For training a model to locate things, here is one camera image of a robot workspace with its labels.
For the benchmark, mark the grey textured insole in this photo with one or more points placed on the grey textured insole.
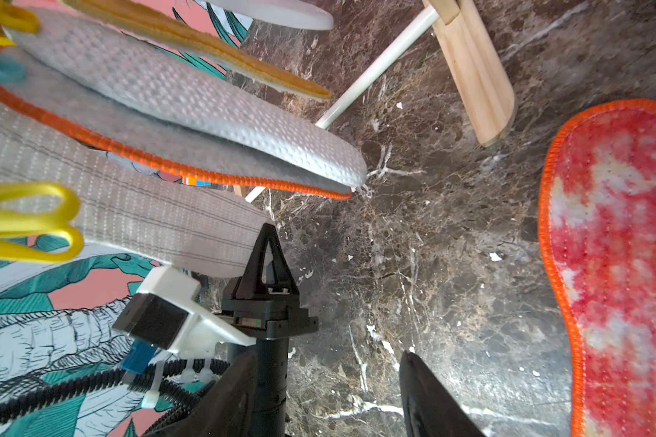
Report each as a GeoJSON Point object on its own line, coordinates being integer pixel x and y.
{"type": "Point", "coordinates": [137, 75]}

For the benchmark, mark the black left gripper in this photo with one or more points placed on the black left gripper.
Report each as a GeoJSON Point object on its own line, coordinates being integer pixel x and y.
{"type": "Point", "coordinates": [268, 309]}

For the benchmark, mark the red orange-edged insole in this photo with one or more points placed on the red orange-edged insole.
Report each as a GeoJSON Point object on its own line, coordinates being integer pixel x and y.
{"type": "Point", "coordinates": [61, 103]}
{"type": "Point", "coordinates": [597, 236]}

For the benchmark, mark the grey striped insole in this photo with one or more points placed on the grey striped insole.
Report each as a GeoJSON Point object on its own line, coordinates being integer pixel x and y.
{"type": "Point", "coordinates": [202, 230]}

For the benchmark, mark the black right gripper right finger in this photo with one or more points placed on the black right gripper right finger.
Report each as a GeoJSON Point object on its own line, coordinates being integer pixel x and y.
{"type": "Point", "coordinates": [429, 409]}

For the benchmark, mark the white smooth insole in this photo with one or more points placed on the white smooth insole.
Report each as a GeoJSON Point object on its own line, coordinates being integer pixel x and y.
{"type": "Point", "coordinates": [287, 13]}

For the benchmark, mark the yellow clothes peg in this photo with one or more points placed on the yellow clothes peg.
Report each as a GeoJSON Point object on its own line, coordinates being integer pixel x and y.
{"type": "Point", "coordinates": [54, 222]}

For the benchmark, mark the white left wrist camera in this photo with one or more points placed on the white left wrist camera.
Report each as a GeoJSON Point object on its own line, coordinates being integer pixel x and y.
{"type": "Point", "coordinates": [163, 313]}

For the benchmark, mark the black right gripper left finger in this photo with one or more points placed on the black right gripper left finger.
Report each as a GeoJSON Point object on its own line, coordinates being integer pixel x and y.
{"type": "Point", "coordinates": [226, 409]}

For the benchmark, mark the yellow-edged insole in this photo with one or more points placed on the yellow-edged insole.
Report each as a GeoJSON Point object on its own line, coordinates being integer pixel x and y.
{"type": "Point", "coordinates": [153, 24]}

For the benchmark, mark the wooden hanger rack frame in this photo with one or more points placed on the wooden hanger rack frame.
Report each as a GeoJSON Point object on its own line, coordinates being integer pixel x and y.
{"type": "Point", "coordinates": [410, 126]}

